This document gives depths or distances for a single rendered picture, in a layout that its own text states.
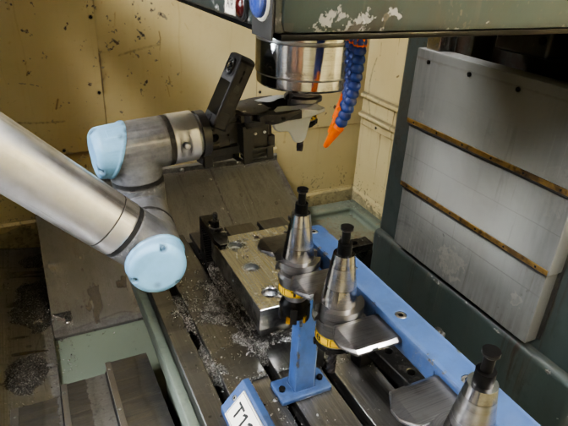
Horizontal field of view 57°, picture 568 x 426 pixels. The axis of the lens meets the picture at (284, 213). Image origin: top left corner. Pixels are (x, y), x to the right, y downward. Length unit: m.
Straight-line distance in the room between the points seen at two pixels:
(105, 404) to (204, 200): 0.87
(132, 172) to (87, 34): 1.06
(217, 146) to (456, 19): 0.40
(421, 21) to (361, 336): 0.34
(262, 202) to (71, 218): 1.33
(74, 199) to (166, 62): 1.25
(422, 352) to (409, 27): 0.34
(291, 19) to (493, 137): 0.73
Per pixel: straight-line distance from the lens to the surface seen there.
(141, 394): 1.22
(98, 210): 0.64
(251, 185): 1.96
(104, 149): 0.74
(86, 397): 1.27
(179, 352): 1.06
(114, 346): 1.53
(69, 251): 1.73
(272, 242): 0.77
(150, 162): 0.76
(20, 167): 0.62
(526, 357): 1.25
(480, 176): 1.18
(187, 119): 0.78
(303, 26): 0.48
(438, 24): 0.57
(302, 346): 0.90
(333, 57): 0.80
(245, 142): 0.81
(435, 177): 1.28
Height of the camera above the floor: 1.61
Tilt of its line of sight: 27 degrees down
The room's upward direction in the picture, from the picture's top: 3 degrees clockwise
